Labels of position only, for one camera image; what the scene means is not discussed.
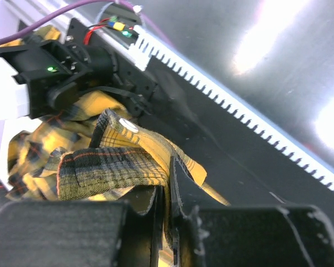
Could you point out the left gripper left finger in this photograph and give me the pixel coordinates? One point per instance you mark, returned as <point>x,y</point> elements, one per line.
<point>143,229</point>

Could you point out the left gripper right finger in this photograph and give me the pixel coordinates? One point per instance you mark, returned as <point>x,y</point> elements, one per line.
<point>197,221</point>

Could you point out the yellow plaid long sleeve shirt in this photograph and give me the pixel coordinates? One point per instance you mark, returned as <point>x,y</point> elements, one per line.
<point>93,151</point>

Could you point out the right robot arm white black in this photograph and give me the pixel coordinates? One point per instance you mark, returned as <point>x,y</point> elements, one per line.
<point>38,79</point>

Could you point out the white slotted cable duct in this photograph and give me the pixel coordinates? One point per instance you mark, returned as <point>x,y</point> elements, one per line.
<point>147,46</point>

